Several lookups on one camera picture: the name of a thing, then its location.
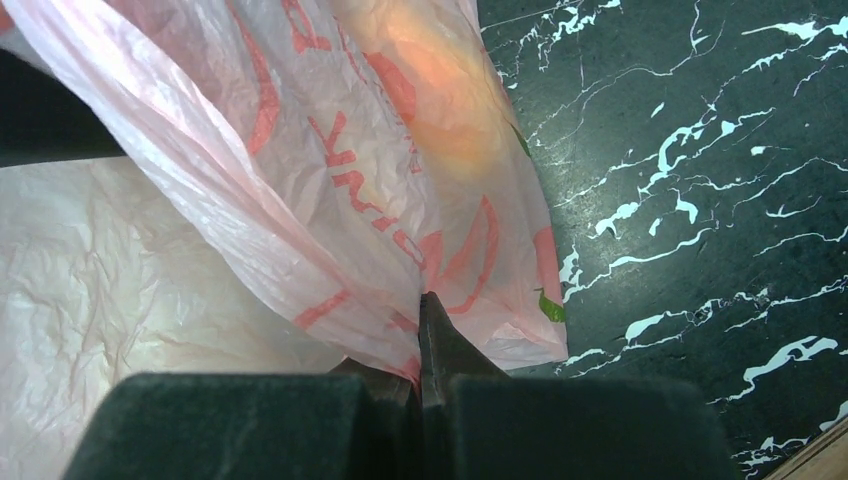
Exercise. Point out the brown wooden board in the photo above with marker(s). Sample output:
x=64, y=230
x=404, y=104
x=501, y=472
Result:
x=825, y=458

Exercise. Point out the pink plastic bag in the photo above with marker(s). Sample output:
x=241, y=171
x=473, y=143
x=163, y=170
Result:
x=268, y=211

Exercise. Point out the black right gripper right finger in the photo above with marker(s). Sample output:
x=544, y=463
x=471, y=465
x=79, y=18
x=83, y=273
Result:
x=480, y=423

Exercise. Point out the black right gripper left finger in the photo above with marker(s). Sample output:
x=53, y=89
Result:
x=354, y=422

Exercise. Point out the orange yellow fake mango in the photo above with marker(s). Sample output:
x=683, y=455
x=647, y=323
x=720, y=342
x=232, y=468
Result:
x=431, y=60

